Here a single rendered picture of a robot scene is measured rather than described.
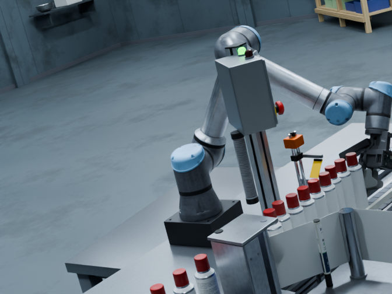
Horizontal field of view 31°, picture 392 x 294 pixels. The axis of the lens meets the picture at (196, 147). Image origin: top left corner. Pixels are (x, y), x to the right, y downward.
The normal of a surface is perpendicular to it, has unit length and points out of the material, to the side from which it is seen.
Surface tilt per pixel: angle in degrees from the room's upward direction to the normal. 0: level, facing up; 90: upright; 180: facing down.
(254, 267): 90
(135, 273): 0
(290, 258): 90
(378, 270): 0
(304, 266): 90
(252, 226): 0
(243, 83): 90
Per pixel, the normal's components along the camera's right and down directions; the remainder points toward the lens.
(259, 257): 0.70, 0.04
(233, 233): -0.23, -0.93
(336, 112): -0.36, 0.33
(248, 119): 0.19, 0.23
